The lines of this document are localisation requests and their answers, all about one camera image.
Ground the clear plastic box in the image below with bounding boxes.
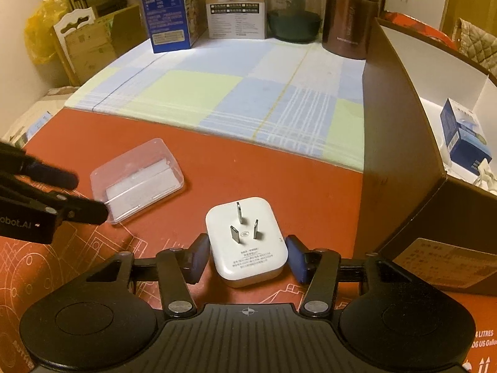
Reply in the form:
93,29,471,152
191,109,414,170
90,138,185,226

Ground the blue green checked mat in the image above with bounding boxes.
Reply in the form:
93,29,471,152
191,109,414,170
64,38,367,172

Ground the red printed cushion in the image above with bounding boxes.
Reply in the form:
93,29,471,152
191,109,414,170
378,12,463,43

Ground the green picture booklet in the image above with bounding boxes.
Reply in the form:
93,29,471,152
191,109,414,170
8,111,55,144

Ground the white plug adapter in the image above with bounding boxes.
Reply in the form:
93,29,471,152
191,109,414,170
205,197,290,288

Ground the tall blue carton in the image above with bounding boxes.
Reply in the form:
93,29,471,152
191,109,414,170
137,0,208,54

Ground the brown cardboard shoe box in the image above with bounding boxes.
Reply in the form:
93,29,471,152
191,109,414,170
351,17,497,296

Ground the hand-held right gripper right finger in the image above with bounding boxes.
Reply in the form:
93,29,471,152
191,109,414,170
285,235,414,316

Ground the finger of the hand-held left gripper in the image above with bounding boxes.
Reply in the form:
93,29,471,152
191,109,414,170
0,184,109,224
0,142,78,188

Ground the brown vacuum flask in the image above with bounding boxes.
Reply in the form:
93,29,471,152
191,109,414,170
321,0,382,61

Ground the blue white medicine box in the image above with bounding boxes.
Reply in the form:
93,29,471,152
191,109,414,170
440,98,488,173

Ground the red printed cardboard sheet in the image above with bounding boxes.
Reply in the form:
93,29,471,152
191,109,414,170
0,108,497,373

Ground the yellow plastic bag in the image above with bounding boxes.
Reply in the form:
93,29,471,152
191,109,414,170
24,0,72,67

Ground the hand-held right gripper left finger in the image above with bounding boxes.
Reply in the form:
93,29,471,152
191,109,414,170
85,233,210,316

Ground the glass jar dark lid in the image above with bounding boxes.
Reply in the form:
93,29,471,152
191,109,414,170
267,0,324,44

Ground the white photo product box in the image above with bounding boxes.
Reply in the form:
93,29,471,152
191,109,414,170
204,0,267,40

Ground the white plastic clip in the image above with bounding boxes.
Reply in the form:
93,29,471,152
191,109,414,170
474,159,497,195

